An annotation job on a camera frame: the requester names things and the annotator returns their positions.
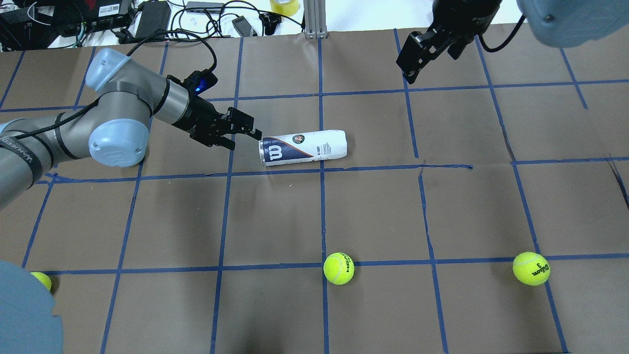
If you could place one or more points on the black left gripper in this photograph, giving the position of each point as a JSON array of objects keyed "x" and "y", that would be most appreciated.
[{"x": 195, "y": 119}]

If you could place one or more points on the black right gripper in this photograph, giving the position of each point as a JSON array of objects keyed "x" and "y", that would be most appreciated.
[{"x": 461, "y": 14}]

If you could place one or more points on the white blue tennis ball can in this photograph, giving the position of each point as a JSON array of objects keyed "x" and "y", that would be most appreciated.
[{"x": 302, "y": 148}]

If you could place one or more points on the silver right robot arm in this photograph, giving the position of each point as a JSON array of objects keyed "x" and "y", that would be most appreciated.
[{"x": 554, "y": 23}]

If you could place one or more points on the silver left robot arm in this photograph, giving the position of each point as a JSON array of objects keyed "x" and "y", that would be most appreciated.
[{"x": 113, "y": 129}]

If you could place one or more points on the tennis ball table centre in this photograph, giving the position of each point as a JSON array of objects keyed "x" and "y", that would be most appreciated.
[{"x": 338, "y": 268}]

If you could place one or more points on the tennis ball far corner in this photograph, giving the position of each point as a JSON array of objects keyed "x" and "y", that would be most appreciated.
[{"x": 44, "y": 279}]

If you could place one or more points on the tennis ball near near base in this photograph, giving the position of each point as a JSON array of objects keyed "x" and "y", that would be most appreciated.
[{"x": 531, "y": 268}]

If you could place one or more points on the yellow tape roll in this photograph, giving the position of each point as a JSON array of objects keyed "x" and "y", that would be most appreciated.
[{"x": 285, "y": 7}]

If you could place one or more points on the aluminium frame post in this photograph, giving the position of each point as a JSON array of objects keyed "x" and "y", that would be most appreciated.
[{"x": 314, "y": 17}]

